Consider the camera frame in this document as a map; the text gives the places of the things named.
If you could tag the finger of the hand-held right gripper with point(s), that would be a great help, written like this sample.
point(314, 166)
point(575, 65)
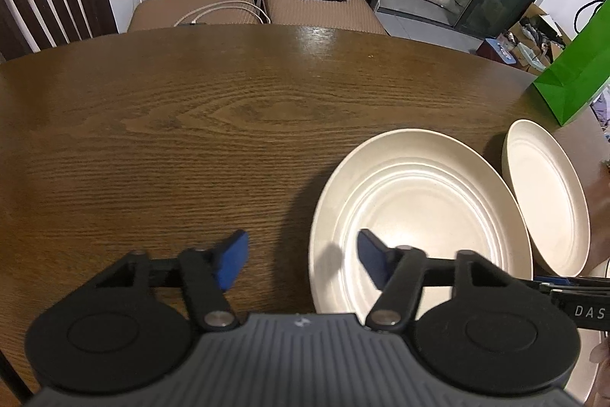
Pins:
point(572, 284)

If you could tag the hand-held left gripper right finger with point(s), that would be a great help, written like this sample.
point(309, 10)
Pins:
point(374, 259)

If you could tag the beige round plate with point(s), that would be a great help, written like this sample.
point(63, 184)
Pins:
point(548, 197)
point(419, 197)

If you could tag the green paper bag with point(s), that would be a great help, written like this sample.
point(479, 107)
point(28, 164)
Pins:
point(576, 78)

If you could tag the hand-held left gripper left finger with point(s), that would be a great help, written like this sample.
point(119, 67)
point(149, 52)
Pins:
point(231, 261)

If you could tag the person's right hand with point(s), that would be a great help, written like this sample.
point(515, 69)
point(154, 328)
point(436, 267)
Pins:
point(601, 369)

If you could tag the open cardboard box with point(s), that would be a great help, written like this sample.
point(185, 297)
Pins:
point(538, 35)

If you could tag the blue round tin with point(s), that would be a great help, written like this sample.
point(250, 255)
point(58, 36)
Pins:
point(498, 50)

